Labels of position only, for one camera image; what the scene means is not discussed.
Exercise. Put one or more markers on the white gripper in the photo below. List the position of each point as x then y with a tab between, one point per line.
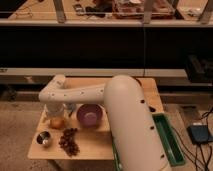
54	109

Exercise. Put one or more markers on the yellow orange apple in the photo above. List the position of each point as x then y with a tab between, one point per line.
57	123

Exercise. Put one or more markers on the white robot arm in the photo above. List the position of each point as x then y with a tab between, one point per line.
134	133

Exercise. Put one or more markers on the purple bowl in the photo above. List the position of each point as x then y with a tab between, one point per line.
89	115

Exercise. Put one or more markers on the small metal cup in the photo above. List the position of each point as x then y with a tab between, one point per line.
44	138

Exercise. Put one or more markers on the bunch of dark grapes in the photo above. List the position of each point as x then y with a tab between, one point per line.
67	142

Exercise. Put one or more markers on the wooden table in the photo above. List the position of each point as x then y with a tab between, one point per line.
95	143

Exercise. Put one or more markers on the green plastic tray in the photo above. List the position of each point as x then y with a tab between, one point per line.
169	141

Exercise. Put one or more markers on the blue foot pedal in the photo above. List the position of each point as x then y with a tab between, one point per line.
199	134

